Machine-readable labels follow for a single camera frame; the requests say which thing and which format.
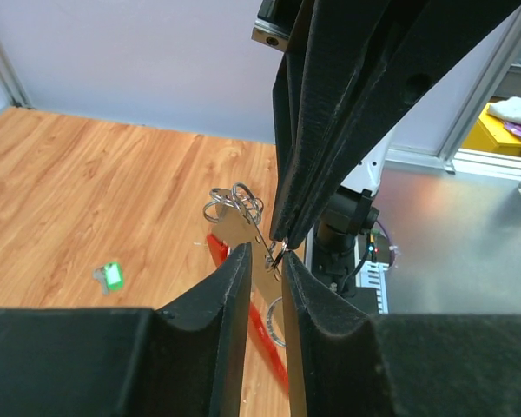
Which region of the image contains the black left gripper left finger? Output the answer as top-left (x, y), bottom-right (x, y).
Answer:
top-left (0, 249), bottom-right (250, 416)

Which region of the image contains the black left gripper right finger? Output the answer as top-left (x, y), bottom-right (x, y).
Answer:
top-left (281, 252), bottom-right (521, 416)

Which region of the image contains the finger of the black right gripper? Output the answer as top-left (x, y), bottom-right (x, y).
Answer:
top-left (308, 0), bottom-right (519, 226)
top-left (270, 1), bottom-right (317, 241)

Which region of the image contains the red-handled metal key organizer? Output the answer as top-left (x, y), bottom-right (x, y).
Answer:
top-left (202, 182), bottom-right (288, 394)

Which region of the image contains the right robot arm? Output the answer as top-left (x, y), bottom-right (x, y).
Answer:
top-left (260, 1), bottom-right (519, 295)

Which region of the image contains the green tagged key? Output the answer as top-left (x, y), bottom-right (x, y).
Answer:
top-left (92, 261), bottom-right (124, 295)

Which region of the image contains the yellow storage bin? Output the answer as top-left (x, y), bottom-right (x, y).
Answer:
top-left (461, 103), bottom-right (521, 156)

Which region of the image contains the white cloth bundle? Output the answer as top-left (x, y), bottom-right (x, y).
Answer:
top-left (487, 96), bottom-right (521, 125)

